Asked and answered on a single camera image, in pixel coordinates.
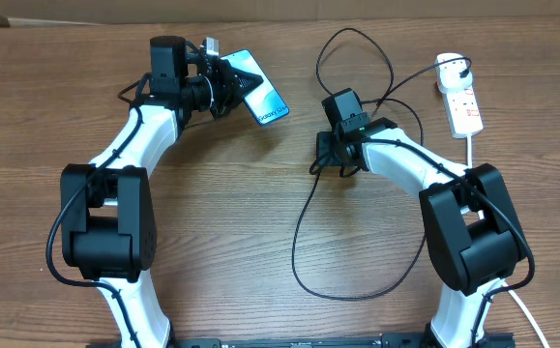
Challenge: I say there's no blue-framed smartphone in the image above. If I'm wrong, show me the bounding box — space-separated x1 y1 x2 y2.
222 49 289 125

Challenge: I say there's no black charging cable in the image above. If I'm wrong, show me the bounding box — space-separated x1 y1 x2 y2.
291 27 473 303

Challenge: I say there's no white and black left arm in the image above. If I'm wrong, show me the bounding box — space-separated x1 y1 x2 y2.
45 36 265 347

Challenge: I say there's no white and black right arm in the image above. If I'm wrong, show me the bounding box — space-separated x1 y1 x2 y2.
310 88 535 347

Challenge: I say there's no white charger plug adapter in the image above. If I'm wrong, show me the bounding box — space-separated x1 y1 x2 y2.
435 52 473 94

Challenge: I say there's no white power strip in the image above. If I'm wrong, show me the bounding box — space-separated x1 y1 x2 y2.
443 87 484 138

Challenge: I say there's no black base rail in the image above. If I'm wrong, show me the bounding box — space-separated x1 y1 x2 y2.
85 332 516 348

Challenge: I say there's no white power strip cord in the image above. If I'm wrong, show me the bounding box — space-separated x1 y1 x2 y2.
465 134 550 348

